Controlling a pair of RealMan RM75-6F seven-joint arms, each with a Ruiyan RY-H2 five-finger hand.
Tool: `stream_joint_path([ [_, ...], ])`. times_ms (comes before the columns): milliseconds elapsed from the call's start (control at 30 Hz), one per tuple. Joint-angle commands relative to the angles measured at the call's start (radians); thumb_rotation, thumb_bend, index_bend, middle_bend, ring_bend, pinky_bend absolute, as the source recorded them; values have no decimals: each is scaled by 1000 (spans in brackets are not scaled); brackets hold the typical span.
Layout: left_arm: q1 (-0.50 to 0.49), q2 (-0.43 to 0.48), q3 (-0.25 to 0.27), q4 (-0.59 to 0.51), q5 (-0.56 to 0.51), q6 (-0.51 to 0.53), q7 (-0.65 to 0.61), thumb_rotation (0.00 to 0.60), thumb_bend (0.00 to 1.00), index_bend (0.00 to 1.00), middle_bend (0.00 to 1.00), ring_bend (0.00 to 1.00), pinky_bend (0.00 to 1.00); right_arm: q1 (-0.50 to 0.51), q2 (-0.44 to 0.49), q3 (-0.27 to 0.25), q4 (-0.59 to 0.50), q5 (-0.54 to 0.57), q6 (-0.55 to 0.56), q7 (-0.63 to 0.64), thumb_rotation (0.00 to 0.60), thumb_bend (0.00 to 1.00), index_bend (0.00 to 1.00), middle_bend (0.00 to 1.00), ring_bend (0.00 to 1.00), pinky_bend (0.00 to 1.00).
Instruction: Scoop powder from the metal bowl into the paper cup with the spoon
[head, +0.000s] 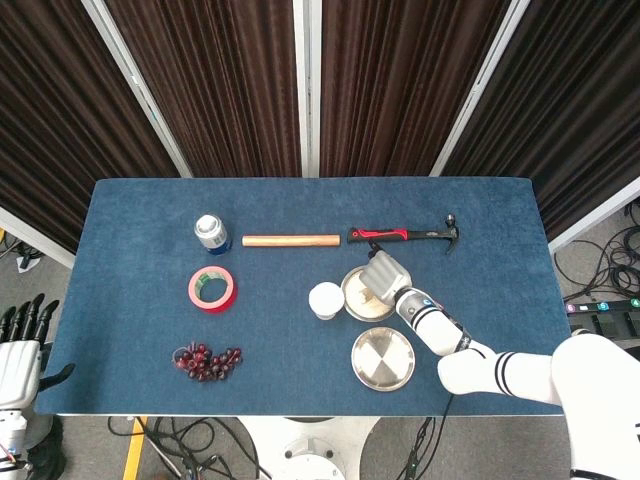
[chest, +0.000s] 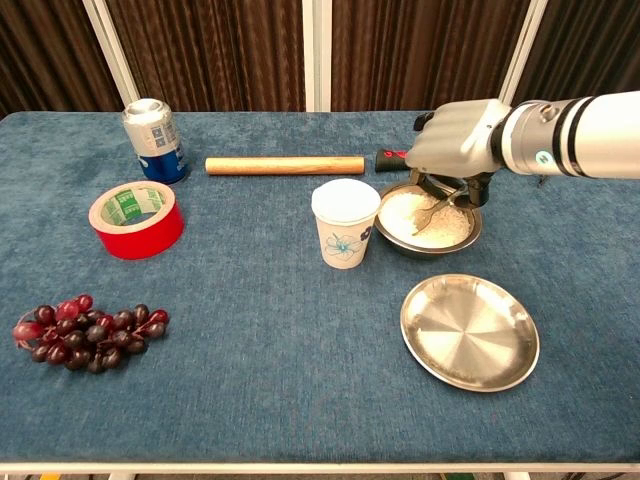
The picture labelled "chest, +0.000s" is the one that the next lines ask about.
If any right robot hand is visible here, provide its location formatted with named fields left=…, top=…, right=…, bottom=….
left=404, top=98, right=507, bottom=209

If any dark metal spoon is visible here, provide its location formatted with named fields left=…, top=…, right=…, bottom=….
left=410, top=192, right=464, bottom=238

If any metal bowl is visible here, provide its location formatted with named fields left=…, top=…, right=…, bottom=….
left=373, top=181, right=484, bottom=260

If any white paper cup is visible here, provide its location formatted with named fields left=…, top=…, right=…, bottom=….
left=310, top=177, right=383, bottom=270

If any empty metal plate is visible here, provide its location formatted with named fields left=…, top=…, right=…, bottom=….
left=399, top=272, right=542, bottom=393

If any red black claw hammer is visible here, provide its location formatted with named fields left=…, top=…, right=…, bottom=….
left=374, top=146, right=419, bottom=174

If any brown pleated partition panel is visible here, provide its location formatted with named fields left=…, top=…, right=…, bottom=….
left=312, top=0, right=549, bottom=114
left=499, top=0, right=640, bottom=109
left=0, top=0, right=141, bottom=120
left=82, top=0, right=321, bottom=114

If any wooden rolling pin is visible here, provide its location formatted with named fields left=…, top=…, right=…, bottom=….
left=204, top=155, right=367, bottom=177

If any blue table cloth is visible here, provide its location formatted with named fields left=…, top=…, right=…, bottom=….
left=0, top=109, right=640, bottom=466

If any blue silver drink can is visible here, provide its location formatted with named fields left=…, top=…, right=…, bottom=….
left=122, top=98, right=192, bottom=185

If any red tape roll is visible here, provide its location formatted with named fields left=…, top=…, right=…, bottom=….
left=88, top=180, right=186, bottom=261

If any bunch of red grapes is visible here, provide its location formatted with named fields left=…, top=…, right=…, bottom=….
left=12, top=293, right=171, bottom=375

